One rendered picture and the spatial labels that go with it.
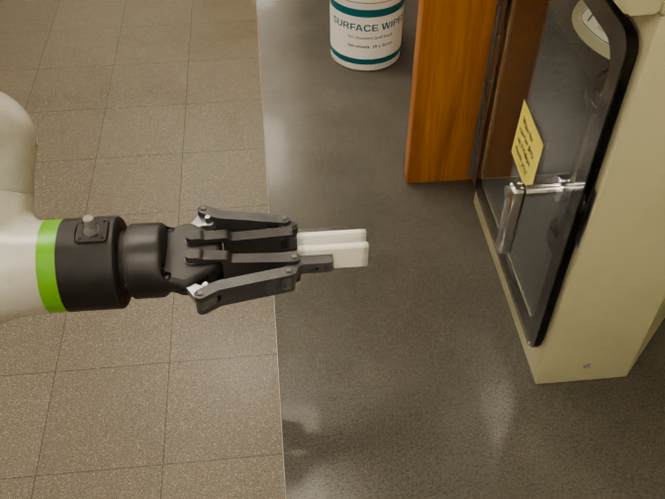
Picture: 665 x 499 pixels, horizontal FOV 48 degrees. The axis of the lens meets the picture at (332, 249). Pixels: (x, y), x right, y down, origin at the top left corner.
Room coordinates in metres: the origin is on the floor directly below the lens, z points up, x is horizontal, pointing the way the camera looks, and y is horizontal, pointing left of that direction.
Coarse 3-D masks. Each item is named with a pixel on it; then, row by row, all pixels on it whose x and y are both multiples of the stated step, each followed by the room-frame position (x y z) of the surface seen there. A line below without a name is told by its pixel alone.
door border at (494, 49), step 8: (504, 0) 0.80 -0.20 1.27; (496, 8) 0.82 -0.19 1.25; (504, 8) 0.80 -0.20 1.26; (496, 16) 0.81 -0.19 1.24; (504, 16) 0.79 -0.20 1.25; (496, 24) 0.81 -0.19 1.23; (496, 40) 0.81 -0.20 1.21; (496, 48) 0.80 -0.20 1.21; (488, 56) 0.81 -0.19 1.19; (496, 56) 0.80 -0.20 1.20; (496, 64) 0.79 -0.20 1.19; (632, 64) 0.51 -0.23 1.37; (488, 80) 0.81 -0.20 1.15; (488, 88) 0.81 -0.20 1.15; (624, 88) 0.51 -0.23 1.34; (488, 96) 0.80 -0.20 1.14; (488, 104) 0.80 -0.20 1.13; (480, 120) 0.81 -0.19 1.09; (480, 128) 0.81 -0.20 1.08; (480, 136) 0.80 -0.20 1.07; (480, 144) 0.80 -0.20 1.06; (472, 152) 0.81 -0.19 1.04; (480, 152) 0.79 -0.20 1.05; (472, 160) 0.81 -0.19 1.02; (472, 176) 0.81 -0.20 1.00
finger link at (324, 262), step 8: (304, 256) 0.51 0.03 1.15; (312, 256) 0.51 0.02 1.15; (320, 256) 0.51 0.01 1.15; (328, 256) 0.51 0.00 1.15; (288, 264) 0.50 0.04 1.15; (296, 264) 0.50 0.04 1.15; (304, 264) 0.50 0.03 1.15; (312, 264) 0.50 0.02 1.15; (320, 264) 0.50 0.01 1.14; (328, 264) 0.50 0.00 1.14; (296, 272) 0.49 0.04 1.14; (304, 272) 0.50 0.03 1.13; (312, 272) 0.50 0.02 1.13; (320, 272) 0.50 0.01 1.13; (288, 280) 0.48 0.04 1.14; (296, 280) 0.49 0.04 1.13
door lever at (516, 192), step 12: (552, 180) 0.56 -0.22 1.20; (516, 192) 0.54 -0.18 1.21; (528, 192) 0.54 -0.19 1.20; (540, 192) 0.55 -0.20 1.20; (552, 192) 0.55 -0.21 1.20; (504, 204) 0.55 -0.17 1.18; (516, 204) 0.54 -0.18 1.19; (504, 216) 0.55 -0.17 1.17; (516, 216) 0.54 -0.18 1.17; (504, 228) 0.54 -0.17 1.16; (516, 228) 0.54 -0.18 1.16; (504, 240) 0.54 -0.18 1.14; (504, 252) 0.54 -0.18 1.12
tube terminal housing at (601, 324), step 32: (640, 32) 0.52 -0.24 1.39; (640, 64) 0.51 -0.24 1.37; (640, 96) 0.50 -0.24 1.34; (640, 128) 0.50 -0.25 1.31; (608, 160) 0.51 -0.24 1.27; (640, 160) 0.50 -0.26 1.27; (608, 192) 0.50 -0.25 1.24; (640, 192) 0.51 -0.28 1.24; (608, 224) 0.50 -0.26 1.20; (640, 224) 0.51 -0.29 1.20; (576, 256) 0.51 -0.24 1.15; (608, 256) 0.50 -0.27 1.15; (640, 256) 0.51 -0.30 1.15; (576, 288) 0.50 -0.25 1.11; (608, 288) 0.51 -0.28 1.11; (640, 288) 0.51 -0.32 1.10; (576, 320) 0.50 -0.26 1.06; (608, 320) 0.51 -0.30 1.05; (640, 320) 0.51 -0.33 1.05; (544, 352) 0.50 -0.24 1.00; (576, 352) 0.51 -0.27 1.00; (608, 352) 0.51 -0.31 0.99; (640, 352) 0.54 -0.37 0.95
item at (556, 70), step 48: (528, 0) 0.73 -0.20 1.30; (576, 0) 0.62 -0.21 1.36; (528, 48) 0.70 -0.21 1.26; (576, 48) 0.59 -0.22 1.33; (624, 48) 0.51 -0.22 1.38; (528, 96) 0.67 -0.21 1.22; (576, 96) 0.57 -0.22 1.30; (576, 144) 0.54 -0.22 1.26; (480, 192) 0.77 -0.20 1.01; (576, 192) 0.52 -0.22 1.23; (528, 240) 0.59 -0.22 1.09; (528, 288) 0.56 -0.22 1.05; (528, 336) 0.52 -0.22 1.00
